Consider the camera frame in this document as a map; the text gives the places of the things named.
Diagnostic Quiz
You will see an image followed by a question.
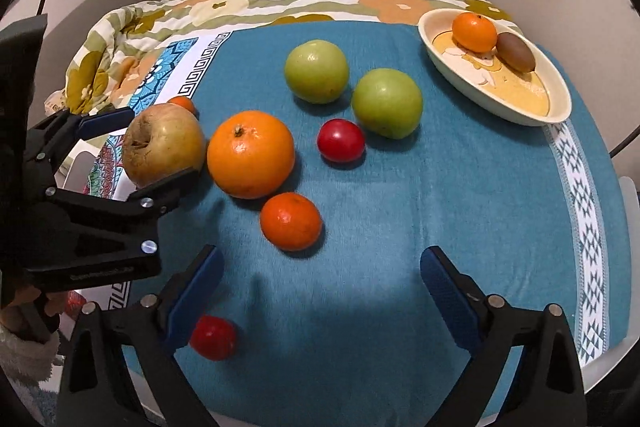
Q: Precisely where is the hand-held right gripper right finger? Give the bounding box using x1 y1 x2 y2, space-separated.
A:
420 245 587 427

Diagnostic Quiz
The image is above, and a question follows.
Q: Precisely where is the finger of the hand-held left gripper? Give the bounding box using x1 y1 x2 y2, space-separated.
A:
27 107 135 168
47 166 202 258

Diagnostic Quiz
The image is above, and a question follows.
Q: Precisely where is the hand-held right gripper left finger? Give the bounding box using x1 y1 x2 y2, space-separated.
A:
56 244 226 427

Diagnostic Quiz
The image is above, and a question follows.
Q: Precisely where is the red tomato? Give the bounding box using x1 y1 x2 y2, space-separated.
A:
317 119 366 164
189 315 238 362

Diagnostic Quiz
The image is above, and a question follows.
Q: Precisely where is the large russet apple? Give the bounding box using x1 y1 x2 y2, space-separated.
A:
122 103 207 188

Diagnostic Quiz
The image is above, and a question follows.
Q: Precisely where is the small mandarin orange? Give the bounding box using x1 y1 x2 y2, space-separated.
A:
167 96 196 115

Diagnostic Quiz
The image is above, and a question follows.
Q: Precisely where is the large orange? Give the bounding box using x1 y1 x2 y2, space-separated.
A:
206 110 296 200

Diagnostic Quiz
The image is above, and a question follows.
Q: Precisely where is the green apple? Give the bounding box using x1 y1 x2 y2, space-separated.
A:
351 68 424 140
284 40 349 104

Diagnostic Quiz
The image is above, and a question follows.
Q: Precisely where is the cream oval bowl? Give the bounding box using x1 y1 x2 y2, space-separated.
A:
417 9 572 128

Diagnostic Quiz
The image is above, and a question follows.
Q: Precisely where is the person's left hand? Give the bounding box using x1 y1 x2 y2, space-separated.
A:
0 282 68 333

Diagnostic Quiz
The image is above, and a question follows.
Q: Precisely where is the white plastic chair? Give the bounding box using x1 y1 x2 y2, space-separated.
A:
54 141 96 196

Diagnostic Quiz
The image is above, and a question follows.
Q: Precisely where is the teal tablecloth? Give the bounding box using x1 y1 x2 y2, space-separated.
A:
117 21 628 427

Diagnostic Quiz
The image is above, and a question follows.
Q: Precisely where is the white patterned border cloth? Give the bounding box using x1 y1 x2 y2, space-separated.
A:
55 32 233 313

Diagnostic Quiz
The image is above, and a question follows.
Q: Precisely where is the light blue fleece garment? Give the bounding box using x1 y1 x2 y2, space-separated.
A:
0 377 61 427

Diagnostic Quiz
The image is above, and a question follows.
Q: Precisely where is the brown kiwi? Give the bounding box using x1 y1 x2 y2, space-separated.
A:
496 32 537 73

